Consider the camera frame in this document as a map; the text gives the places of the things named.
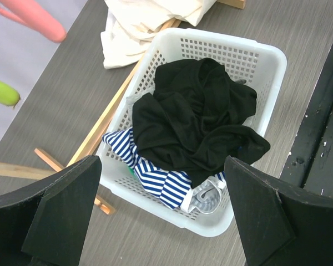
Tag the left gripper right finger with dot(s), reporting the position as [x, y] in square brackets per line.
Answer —
[279, 223]

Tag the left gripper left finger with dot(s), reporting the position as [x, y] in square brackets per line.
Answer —
[46, 222]

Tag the blue striped tank top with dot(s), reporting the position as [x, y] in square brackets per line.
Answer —
[172, 188]

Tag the black tank top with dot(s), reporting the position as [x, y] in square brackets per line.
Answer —
[194, 119]

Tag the lime green hanger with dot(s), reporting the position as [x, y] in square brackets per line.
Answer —
[8, 95]

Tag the pink hanger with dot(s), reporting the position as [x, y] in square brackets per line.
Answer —
[35, 17]

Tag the green tank top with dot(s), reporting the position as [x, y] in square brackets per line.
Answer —
[131, 171]

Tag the grey tank top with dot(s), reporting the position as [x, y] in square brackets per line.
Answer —
[132, 99]

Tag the white tank top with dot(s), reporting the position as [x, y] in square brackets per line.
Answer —
[131, 26]

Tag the wooden clothes rack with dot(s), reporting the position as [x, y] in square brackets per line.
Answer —
[87, 147]

